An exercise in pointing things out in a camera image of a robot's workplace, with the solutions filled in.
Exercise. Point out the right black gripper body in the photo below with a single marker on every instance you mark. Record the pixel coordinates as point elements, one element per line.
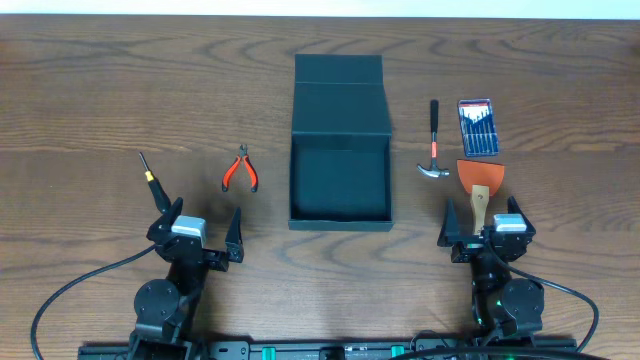
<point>469,248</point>

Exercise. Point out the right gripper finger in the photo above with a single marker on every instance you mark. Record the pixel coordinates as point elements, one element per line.
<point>450,227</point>
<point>514,208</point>

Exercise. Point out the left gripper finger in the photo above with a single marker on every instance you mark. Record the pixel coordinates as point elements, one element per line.
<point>233,235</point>
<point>167,219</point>

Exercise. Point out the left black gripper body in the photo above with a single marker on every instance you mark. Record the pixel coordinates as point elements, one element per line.
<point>198,255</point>

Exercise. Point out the orange scraper wooden handle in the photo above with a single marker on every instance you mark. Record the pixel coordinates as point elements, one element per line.
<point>481,180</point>

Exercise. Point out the steel claw hammer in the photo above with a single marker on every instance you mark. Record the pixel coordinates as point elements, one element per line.
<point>433,171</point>

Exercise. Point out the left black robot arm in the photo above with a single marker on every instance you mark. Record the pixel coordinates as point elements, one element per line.
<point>166,307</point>

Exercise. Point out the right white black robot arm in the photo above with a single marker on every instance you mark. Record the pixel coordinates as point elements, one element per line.
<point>504,307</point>

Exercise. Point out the black yellow screwdriver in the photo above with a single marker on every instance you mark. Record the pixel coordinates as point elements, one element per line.
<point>161,199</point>

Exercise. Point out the blue screwdriver set case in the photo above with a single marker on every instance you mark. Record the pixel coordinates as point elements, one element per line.
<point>478,129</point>

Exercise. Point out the dark green open box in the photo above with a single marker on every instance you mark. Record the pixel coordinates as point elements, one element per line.
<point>340,160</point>

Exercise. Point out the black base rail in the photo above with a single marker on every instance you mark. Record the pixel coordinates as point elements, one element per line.
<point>244,350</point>

